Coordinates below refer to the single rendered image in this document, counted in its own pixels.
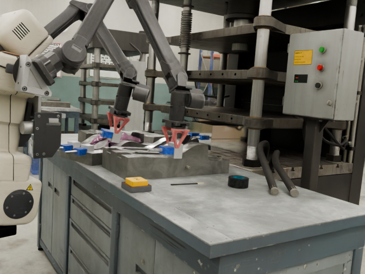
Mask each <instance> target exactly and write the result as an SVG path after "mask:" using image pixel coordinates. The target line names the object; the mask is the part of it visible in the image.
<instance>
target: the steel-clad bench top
mask: <svg viewBox="0 0 365 274"><path fill-rule="evenodd" d="M68 141H78V134H61V145H62V144H67V142H68ZM75 162H76V163H78V164H79V165H81V166H83V167H84V168H86V169H88V170H89V171H91V172H92V173H94V174H96V175H97V176H99V177H100V178H102V179H104V180H105V181H107V182H108V183H110V184H112V185H113V186H115V187H116V188H118V189H120V190H121V191H123V192H125V193H126V194H128V195H129V196H131V197H132V198H134V199H136V200H137V201H139V202H141V203H142V204H144V205H145V206H147V207H148V208H150V209H152V210H153V211H155V212H157V213H158V214H160V215H161V216H163V217H165V218H166V219H168V220H170V221H171V222H173V223H174V224H176V225H177V226H179V227H181V228H182V229H184V230H185V231H187V232H189V233H190V234H192V235H194V236H195V237H196V238H198V239H200V240H201V241H203V242H205V243H206V244H208V245H210V246H211V245H216V244H222V243H225V242H231V241H236V240H242V239H247V238H252V237H256V236H261V235H266V234H272V233H277V232H282V231H287V230H291V229H297V228H302V227H307V226H313V225H318V224H321V223H327V222H332V221H337V220H342V219H348V218H351V217H357V216H362V215H365V207H362V206H360V205H356V204H353V203H350V202H346V201H343V200H339V199H337V198H333V197H330V196H327V195H323V194H320V193H317V192H314V191H311V190H307V189H304V188H301V187H298V186H295V187H296V188H297V190H298V191H299V195H298V196H297V197H293V196H291V194H290V192H289V191H288V189H287V188H286V186H285V184H284V183H283V182H282V181H279V180H276V179H275V182H276V185H277V187H278V190H279V193H278V194H277V195H272V194H271V193H270V189H269V186H268V184H267V181H266V178H265V176H262V175H259V174H256V173H253V172H250V171H246V170H243V169H239V168H237V167H233V166H230V165H229V173H222V174H214V175H199V176H185V177H170V178H156V179H147V180H148V184H150V185H151V186H152V191H147V192H136V193H130V192H128V191H126V190H125V189H123V188H122V187H121V183H122V182H125V179H123V178H121V177H119V176H118V175H116V174H114V173H112V172H110V171H108V170H107V169H105V168H103V167H102V165H95V166H90V165H86V164H83V163H80V162H77V161H75ZM231 175H239V176H245V177H248V178H249V185H248V188H246V189H237V188H232V187H229V186H228V177H229V176H231ZM180 183H204V184H190V185H171V184H180Z"/></svg>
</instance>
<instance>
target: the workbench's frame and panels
mask: <svg viewBox="0 0 365 274"><path fill-rule="evenodd" d="M39 180H40V181H41V183H42V187H41V193H40V200H39V207H38V216H37V247H38V250H39V251H43V250H44V251H45V253H46V255H47V257H48V258H49V259H50V261H51V263H52V264H53V266H54V267H55V269H56V271H57V272H58V274H360V273H361V265H362V257H363V248H364V244H365V215H362V216H357V217H351V218H348V219H342V220H337V221H332V222H327V223H321V224H318V225H313V226H307V227H302V228H297V229H291V230H287V231H282V232H277V233H272V234H266V235H261V236H256V237H252V238H247V239H242V240H236V241H231V242H225V243H222V244H216V245H211V246H210V245H208V244H206V243H205V242H203V241H201V240H200V239H198V238H196V237H195V236H194V235H192V234H190V233H189V232H187V231H185V230H184V229H182V228H181V227H179V226H177V225H176V224H174V223H173V222H171V221H170V220H168V219H166V218H165V217H163V216H161V215H160V214H158V213H157V212H155V211H153V210H152V209H150V208H148V207H147V206H145V205H144V204H142V203H141V202H139V201H137V200H136V199H134V198H132V197H131V196H129V195H128V194H126V193H125V192H123V191H121V190H120V189H118V188H116V187H115V186H113V185H112V184H110V183H108V182H107V181H105V180H104V179H102V178H100V177H99V176H97V175H96V174H94V173H92V172H91V171H89V170H88V169H86V168H84V167H83V166H81V165H79V164H78V163H76V162H75V161H73V160H69V159H66V158H62V157H59V151H57V152H56V153H55V155H53V157H52V158H39Z"/></svg>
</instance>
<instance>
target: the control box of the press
mask: <svg viewBox="0 0 365 274"><path fill-rule="evenodd" d="M363 38H364V33H362V32H357V31H354V30H350V29H346V28H342V29H332V30H322V31H317V32H307V33H298V34H292V35H290V43H288V49H287V52H288V63H287V73H286V84H285V95H284V96H283V98H282V105H284V106H283V112H282V113H283V114H285V115H294V116H295V117H297V118H298V119H300V118H303V120H304V122H303V139H304V142H305V146H304V156H303V166H302V172H301V182H300V187H301V188H304V189H307V190H311V191H314V192H317V183H318V173H319V163H320V154H321V149H322V139H323V129H324V127H325V126H326V125H327V123H328V122H329V121H331V122H334V121H338V120H345V121H353V120H354V114H355V105H356V96H357V87H358V79H359V74H360V64H361V56H362V47H363Z"/></svg>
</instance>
